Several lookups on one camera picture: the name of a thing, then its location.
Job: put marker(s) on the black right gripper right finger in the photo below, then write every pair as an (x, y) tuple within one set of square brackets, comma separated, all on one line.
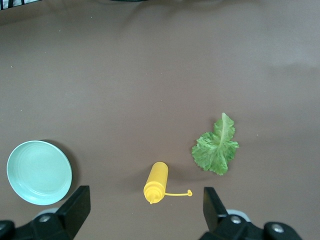
[(215, 215)]

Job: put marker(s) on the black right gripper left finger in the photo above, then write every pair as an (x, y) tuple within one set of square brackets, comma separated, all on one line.
[(75, 212)]

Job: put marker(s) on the green lettuce leaf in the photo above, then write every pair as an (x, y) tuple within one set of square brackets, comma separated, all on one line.
[(215, 152)]

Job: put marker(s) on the yellow mustard squeeze bottle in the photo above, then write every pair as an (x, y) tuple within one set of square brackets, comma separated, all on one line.
[(156, 180)]

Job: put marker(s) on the pale green plate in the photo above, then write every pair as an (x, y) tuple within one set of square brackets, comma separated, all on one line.
[(37, 172)]

